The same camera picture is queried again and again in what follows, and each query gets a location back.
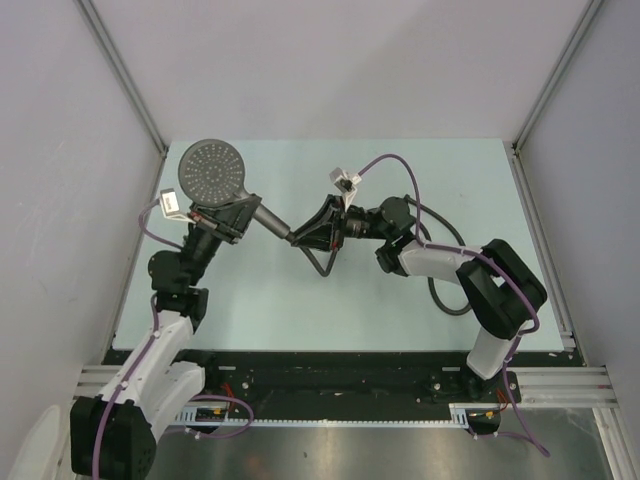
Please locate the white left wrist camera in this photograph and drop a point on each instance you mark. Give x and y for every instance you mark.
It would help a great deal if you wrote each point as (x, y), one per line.
(169, 204)

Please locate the slotted cable duct rail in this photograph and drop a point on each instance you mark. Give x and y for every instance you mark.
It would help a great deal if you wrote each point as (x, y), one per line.
(454, 416)

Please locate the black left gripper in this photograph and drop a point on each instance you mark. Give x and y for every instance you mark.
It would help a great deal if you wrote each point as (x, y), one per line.
(232, 218)

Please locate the left aluminium frame post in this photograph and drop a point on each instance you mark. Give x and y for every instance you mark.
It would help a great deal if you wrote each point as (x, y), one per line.
(106, 44)

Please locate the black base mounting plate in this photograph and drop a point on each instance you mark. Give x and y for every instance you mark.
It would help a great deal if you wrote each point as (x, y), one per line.
(343, 385)

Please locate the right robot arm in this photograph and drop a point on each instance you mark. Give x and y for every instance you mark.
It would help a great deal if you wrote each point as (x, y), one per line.
(502, 292)

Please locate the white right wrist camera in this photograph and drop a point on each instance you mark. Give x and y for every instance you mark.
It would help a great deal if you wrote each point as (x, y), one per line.
(346, 183)

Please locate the right aluminium frame post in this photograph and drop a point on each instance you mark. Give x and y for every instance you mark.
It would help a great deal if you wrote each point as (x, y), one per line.
(560, 69)

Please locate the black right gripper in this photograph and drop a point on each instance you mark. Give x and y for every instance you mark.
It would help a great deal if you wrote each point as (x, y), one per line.
(320, 233)

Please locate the grey shower head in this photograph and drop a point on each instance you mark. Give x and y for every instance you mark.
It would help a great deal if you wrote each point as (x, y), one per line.
(212, 173)

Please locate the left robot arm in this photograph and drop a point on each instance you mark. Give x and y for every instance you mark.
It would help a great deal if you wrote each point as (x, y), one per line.
(114, 434)

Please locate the aluminium frame post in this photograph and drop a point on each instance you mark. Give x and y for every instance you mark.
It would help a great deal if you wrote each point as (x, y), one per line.
(560, 69)
(106, 44)

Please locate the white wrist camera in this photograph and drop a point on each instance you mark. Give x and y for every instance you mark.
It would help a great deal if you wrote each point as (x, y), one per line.
(169, 204)
(346, 183)

